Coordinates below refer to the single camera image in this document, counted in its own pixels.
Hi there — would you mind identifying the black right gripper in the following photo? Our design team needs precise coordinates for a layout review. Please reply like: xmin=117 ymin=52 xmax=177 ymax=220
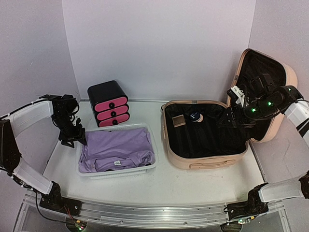
xmin=217 ymin=97 xmax=279 ymax=129

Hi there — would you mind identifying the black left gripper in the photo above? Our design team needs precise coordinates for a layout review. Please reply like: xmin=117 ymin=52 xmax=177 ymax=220
xmin=51 ymin=113 xmax=86 ymax=148

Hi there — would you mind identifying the purple garment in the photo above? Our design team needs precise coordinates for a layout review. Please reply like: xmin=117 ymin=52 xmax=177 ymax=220
xmin=78 ymin=128 xmax=155 ymax=173

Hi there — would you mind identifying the white perforated plastic basket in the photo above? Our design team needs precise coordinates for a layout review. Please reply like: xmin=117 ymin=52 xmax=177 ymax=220
xmin=75 ymin=123 xmax=159 ymax=179

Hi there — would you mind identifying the pink hard-shell suitcase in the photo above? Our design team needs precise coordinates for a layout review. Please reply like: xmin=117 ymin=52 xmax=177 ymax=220
xmin=162 ymin=49 xmax=298 ymax=170

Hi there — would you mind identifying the black pink drawer organizer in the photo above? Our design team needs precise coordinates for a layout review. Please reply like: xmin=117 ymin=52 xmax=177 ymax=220
xmin=87 ymin=80 xmax=130 ymax=127

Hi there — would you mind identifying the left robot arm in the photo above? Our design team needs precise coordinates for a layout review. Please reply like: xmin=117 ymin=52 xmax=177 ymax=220
xmin=0 ymin=94 xmax=87 ymax=211

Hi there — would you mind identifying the brown wallet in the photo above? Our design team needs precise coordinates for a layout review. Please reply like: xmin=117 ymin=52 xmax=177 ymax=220
xmin=172 ymin=115 xmax=186 ymax=128

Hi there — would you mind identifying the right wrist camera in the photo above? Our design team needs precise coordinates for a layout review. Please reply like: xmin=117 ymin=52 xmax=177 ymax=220
xmin=226 ymin=86 xmax=245 ymax=107

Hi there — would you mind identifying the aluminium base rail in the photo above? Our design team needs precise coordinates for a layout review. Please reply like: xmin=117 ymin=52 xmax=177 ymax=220
xmin=13 ymin=190 xmax=291 ymax=232

